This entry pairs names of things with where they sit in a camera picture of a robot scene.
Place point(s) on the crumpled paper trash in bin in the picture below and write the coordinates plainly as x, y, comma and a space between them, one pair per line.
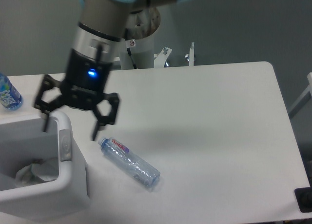
25, 177

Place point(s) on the clear Ganten water bottle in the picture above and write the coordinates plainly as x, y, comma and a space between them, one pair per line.
129, 162

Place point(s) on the blue labelled water bottle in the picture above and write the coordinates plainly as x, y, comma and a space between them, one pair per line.
10, 98

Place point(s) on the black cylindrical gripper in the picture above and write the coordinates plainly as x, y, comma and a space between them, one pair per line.
88, 68

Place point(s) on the white green paper wrapper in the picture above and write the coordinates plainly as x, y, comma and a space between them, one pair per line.
46, 171

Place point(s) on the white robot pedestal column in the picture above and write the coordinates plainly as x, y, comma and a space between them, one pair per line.
141, 28

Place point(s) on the white plastic trash can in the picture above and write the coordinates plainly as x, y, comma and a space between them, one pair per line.
22, 142

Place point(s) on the white frame at right edge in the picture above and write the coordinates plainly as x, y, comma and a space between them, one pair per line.
303, 98

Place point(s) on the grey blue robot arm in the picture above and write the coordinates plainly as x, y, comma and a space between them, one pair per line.
101, 26

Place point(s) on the black device at table corner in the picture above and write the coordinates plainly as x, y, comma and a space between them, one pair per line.
304, 199

